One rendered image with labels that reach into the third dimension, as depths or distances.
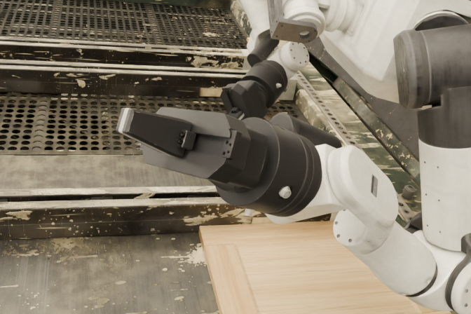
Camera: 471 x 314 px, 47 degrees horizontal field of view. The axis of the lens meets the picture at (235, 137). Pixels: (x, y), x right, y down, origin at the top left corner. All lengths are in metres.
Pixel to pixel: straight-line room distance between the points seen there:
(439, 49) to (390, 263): 0.26
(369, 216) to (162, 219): 0.54
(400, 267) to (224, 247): 0.43
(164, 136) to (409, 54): 0.32
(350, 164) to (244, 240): 0.52
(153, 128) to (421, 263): 0.40
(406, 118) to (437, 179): 1.93
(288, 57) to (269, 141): 0.70
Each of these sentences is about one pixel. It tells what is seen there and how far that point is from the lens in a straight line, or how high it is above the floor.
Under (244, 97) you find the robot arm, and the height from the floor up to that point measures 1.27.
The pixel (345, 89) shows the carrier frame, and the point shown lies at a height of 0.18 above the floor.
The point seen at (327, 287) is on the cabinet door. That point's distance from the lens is 1.01.
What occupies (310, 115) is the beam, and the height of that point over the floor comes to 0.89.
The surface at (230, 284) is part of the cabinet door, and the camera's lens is 0.96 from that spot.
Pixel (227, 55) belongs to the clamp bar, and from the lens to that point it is 1.75.
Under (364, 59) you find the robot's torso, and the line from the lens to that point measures 0.78.
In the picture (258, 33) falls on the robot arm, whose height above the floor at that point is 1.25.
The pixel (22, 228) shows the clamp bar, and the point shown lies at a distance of 1.05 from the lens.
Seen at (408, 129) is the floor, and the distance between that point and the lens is 2.60.
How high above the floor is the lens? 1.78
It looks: 30 degrees down
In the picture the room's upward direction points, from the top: 57 degrees counter-clockwise
